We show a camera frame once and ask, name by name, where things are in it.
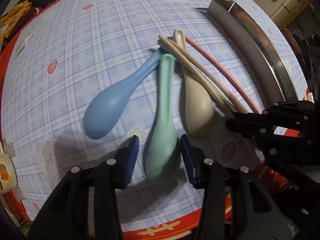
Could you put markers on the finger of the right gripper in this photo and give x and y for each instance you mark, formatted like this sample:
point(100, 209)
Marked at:
point(251, 125)

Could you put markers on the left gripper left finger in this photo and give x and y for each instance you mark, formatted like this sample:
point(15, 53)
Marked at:
point(126, 160)

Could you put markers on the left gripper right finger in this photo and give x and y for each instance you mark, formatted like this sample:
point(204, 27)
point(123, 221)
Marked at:
point(193, 159)

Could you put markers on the green plastic spoon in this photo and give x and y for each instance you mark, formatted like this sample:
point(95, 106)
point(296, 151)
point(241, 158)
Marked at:
point(163, 157)

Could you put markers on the beige plastic spoon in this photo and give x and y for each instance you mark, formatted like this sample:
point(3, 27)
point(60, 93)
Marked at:
point(199, 110)

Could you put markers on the blue plastic spoon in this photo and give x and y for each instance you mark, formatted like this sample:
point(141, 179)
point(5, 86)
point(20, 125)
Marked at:
point(106, 108)

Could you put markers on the beige chopstick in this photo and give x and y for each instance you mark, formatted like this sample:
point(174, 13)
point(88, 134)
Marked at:
point(169, 45)
point(223, 91)

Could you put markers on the stainless steel utensil tray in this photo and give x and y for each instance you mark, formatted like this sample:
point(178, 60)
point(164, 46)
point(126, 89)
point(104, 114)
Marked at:
point(238, 21)

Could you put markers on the white refrigerator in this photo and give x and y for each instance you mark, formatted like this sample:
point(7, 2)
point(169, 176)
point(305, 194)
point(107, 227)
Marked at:
point(279, 11)

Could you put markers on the cream cartoon mug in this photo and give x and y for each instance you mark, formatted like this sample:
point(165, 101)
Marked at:
point(8, 175)

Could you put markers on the snack bags pile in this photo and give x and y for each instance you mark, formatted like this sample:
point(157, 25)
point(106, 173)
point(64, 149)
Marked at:
point(19, 15)

